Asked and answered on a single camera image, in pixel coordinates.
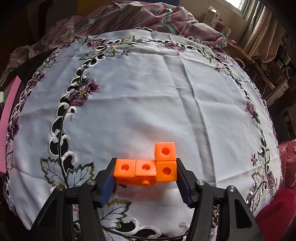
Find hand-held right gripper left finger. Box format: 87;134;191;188
30;158;117;241

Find tall white carton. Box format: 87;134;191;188
205;6;220;28

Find pink patterned curtain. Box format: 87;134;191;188
242;0;286;62

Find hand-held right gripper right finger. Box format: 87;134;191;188
176;158;259;241

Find pink lace cloth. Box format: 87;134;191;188
277;141;296;186

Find white embroidered floral tablecloth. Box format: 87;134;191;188
3;29;281;241

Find wooden desk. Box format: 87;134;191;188
225;37;275;90

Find cluttered storage shelf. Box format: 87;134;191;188
270;35;296;80

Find dark red cushion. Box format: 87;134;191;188
254;188;294;230

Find purple carton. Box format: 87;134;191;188
216;21;232;35

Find orange linked cube blocks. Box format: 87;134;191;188
113;141;178;187

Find striped pink green blanket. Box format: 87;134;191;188
5;0;227;72

